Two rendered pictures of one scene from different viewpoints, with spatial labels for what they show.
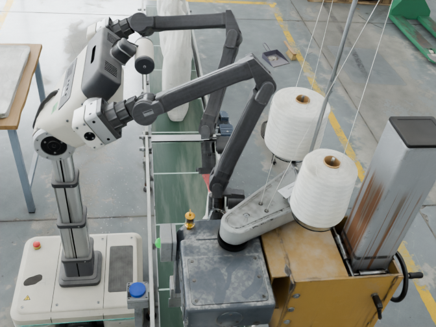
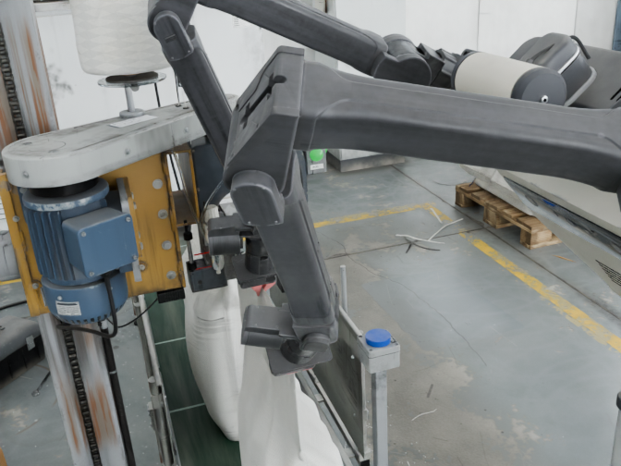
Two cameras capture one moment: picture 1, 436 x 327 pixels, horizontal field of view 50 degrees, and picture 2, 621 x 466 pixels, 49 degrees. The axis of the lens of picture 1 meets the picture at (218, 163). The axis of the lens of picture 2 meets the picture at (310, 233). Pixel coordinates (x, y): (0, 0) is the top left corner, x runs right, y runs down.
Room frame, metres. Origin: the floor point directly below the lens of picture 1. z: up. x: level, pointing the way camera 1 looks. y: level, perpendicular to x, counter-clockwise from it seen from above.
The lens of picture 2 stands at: (2.34, 0.00, 1.73)
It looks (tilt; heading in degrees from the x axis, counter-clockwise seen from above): 24 degrees down; 176
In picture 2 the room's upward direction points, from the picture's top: 4 degrees counter-clockwise
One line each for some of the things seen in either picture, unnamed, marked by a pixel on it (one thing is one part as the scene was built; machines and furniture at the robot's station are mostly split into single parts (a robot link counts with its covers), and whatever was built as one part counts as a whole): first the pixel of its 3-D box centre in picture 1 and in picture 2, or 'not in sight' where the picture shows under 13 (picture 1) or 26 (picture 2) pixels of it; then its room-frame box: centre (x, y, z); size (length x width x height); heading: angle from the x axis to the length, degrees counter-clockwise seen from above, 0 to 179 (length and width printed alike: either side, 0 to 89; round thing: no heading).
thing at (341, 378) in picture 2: not in sight; (307, 312); (0.29, 0.12, 0.53); 1.05 x 0.02 x 0.41; 12
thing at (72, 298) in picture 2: not in sight; (79, 251); (1.13, -0.35, 1.21); 0.15 x 0.15 x 0.25
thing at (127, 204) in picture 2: not in sight; (119, 217); (1.05, -0.28, 1.23); 0.28 x 0.07 x 0.16; 12
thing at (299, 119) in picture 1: (296, 123); (123, 22); (1.09, -0.21, 1.61); 0.17 x 0.17 x 0.17
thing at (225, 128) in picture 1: (221, 126); not in sight; (2.72, 0.01, 0.35); 0.30 x 0.15 x 0.15; 12
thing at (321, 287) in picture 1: (324, 276); (92, 216); (0.89, -0.37, 1.18); 0.34 x 0.25 x 0.31; 102
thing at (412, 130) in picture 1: (421, 131); not in sight; (0.91, -0.47, 1.76); 0.12 x 0.11 x 0.01; 102
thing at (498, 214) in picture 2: not in sight; (569, 197); (-1.63, 1.98, 0.07); 1.20 x 0.82 x 0.14; 104
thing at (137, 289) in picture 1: (137, 290); (378, 339); (0.97, 0.24, 0.84); 0.06 x 0.06 x 0.02
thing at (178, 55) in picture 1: (177, 61); not in sight; (2.89, 0.37, 0.74); 0.47 x 0.22 x 0.72; 10
